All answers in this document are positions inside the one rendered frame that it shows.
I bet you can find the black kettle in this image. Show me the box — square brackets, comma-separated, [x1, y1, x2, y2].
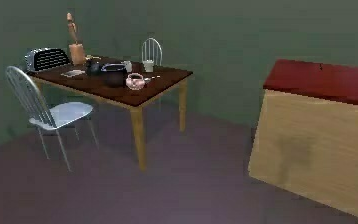
[85, 59, 102, 76]

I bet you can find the white metal chair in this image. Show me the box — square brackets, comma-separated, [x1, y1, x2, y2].
[141, 37, 164, 67]
[5, 65, 100, 173]

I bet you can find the wooden cabinet with red top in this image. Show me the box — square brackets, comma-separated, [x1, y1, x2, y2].
[248, 58, 358, 222]

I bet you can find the wooden figure statue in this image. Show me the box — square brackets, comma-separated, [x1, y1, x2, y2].
[66, 12, 87, 66]

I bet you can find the brown wooden dining table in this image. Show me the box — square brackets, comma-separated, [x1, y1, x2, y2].
[28, 55, 194, 172]

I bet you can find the pink white bowl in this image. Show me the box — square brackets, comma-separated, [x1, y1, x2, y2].
[125, 72, 146, 91]

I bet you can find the dark round pot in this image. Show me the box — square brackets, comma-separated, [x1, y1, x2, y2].
[100, 63, 129, 89]

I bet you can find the white cup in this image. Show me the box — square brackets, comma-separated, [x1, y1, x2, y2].
[142, 59, 155, 73]

